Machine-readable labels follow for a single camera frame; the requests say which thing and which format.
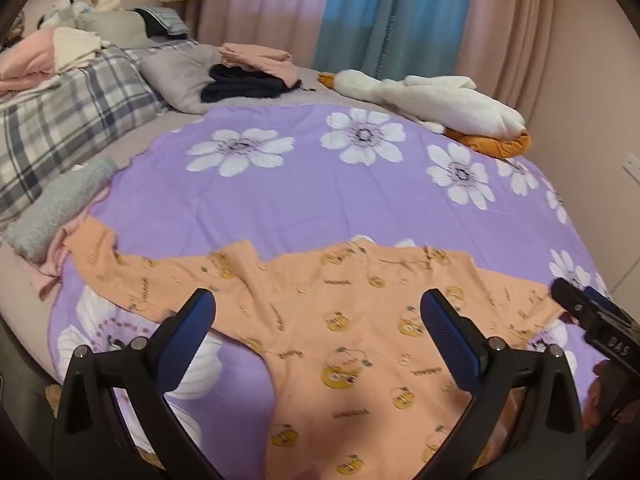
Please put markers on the pink folded clothes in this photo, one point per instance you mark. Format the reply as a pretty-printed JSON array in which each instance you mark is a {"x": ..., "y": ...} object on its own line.
[{"x": 255, "y": 55}]

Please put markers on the pink cloth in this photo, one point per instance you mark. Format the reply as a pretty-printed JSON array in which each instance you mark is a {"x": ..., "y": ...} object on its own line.
[{"x": 50, "y": 266}]

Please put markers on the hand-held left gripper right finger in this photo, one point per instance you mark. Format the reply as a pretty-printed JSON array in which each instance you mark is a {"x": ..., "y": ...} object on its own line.
[{"x": 447, "y": 330}]

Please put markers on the beige pillow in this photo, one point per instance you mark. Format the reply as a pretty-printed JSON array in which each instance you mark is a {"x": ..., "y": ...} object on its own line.
[{"x": 120, "y": 25}]

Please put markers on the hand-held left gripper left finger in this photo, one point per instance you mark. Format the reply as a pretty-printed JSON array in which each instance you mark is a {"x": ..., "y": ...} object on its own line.
[{"x": 187, "y": 330}]

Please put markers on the purple floral blanket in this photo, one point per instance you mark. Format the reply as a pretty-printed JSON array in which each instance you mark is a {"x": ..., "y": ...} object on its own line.
[{"x": 300, "y": 200}]

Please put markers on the mauve bed sheet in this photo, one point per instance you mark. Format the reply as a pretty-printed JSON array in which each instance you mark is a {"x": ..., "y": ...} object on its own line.
[{"x": 22, "y": 310}]

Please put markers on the pink curtain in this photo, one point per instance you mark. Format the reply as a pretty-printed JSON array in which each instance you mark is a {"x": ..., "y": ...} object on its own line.
[
  {"x": 260, "y": 5},
  {"x": 515, "y": 25}
]

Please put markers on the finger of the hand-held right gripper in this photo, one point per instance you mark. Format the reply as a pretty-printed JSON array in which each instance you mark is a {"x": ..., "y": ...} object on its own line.
[
  {"x": 600, "y": 296},
  {"x": 575, "y": 302}
]

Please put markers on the grey rolled towel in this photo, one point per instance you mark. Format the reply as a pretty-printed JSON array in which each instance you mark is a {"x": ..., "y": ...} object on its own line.
[{"x": 55, "y": 210}]

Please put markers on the cream folded cloth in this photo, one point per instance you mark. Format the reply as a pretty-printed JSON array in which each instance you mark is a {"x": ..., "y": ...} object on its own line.
[{"x": 75, "y": 45}]

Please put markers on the grey pillow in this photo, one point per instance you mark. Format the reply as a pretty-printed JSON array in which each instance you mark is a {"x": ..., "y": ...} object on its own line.
[{"x": 175, "y": 75}]

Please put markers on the white wall socket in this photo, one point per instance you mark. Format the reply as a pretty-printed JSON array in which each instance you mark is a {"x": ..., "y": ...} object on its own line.
[{"x": 632, "y": 170}]

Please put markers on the grey plaid quilt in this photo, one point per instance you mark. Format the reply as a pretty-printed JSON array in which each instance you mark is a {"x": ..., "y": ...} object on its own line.
[{"x": 65, "y": 105}]

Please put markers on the person's right hand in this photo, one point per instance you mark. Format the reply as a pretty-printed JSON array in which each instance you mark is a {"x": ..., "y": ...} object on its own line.
[{"x": 595, "y": 400}]

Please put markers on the dark navy clothes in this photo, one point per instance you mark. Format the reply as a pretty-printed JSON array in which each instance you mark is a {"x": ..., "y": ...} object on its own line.
[{"x": 240, "y": 85}]

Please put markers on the dark striped cloth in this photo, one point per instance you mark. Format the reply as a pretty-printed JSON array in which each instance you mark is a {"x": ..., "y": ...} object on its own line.
[{"x": 165, "y": 20}]

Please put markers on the orange printed baby garment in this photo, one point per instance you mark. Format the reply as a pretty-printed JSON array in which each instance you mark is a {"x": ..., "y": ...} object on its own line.
[{"x": 350, "y": 360}]

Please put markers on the pile of plush toys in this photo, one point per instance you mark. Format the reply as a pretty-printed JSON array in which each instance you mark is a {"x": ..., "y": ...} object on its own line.
[{"x": 65, "y": 7}]

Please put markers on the white goose plush toy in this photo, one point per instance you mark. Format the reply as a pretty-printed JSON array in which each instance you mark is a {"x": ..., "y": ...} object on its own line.
[{"x": 440, "y": 97}]

